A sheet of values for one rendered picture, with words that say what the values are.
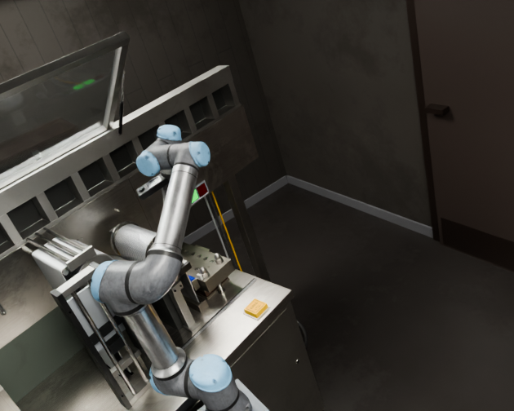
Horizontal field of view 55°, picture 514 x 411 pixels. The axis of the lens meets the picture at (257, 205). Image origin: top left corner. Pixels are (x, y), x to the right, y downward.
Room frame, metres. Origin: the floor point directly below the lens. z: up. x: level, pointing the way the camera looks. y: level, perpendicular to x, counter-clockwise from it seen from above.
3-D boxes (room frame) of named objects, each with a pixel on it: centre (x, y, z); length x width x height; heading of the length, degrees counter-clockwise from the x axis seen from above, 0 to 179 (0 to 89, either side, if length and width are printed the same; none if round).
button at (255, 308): (1.53, 0.13, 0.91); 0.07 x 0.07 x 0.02; 39
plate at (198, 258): (1.85, 0.36, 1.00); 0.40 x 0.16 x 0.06; 39
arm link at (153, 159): (1.42, 0.24, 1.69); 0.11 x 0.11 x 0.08; 61
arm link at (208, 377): (1.10, 0.30, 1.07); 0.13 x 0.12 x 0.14; 61
